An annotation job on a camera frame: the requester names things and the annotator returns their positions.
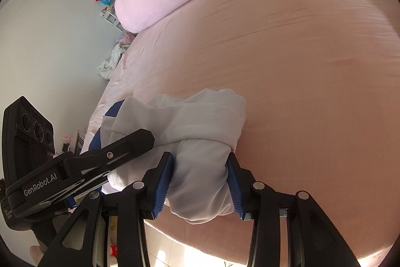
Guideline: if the navy blue garment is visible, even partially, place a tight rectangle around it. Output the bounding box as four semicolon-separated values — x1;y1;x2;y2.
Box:
88;101;126;150

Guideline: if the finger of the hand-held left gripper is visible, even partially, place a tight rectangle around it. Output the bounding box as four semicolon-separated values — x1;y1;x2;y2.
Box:
61;128;156;185

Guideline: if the bed with peach pink sheet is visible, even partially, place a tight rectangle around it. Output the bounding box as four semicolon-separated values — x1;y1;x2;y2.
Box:
79;0;400;267

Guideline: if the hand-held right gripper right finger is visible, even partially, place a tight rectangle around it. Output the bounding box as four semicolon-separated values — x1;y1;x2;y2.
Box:
226;153;361;267

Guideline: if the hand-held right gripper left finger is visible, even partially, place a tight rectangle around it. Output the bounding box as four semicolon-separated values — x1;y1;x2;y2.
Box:
37;152;174;267

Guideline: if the white wire shelf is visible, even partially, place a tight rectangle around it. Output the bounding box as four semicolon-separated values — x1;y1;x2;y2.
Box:
100;6;124;33

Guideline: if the white garment with navy trim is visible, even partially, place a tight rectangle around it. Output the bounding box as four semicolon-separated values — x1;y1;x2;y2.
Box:
102;87;246;224

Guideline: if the pile of light clothes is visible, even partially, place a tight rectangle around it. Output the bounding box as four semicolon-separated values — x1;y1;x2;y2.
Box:
97;32;138;80

